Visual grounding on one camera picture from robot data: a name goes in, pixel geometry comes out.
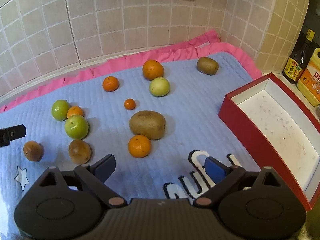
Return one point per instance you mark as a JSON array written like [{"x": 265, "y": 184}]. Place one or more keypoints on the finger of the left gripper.
[{"x": 11, "y": 133}]

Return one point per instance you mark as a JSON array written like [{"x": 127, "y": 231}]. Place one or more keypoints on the dark soy sauce bottle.
[{"x": 297, "y": 62}]

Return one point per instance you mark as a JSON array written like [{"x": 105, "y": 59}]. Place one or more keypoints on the small kiwi at back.
[{"x": 207, "y": 65}]

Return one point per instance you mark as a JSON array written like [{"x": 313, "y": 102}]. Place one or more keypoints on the yellow detergent jug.
[{"x": 309, "y": 82}]

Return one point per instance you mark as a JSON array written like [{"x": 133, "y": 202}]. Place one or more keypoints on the tiny orange tangerine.
[{"x": 129, "y": 104}]

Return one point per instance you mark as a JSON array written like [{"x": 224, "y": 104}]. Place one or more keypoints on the pale green apple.
[{"x": 160, "y": 86}]

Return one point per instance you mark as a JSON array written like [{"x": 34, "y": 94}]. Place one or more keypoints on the large green apple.
[{"x": 76, "y": 127}]

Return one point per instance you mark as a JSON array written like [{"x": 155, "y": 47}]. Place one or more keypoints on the medium orange tangerine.
[{"x": 110, "y": 84}]

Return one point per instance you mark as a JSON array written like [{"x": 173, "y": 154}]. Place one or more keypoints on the large orange at back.
[{"x": 152, "y": 69}]

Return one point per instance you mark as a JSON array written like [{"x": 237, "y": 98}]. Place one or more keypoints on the blue quilted mat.
[{"x": 175, "y": 166}]

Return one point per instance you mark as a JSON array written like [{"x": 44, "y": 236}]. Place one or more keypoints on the front orange tangerine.
[{"x": 139, "y": 146}]

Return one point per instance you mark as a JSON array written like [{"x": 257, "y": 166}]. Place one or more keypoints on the red cardboard box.
[{"x": 278, "y": 130}]

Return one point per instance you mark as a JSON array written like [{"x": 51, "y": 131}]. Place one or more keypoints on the large brown kiwi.
[{"x": 148, "y": 123}]

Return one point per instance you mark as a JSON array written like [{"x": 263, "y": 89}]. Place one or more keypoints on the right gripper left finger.
[{"x": 93, "y": 178}]

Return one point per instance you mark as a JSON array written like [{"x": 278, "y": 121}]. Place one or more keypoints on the orange behind green apples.
[{"x": 75, "y": 110}]

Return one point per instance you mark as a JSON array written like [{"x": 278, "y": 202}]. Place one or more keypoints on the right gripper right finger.
[{"x": 225, "y": 179}]

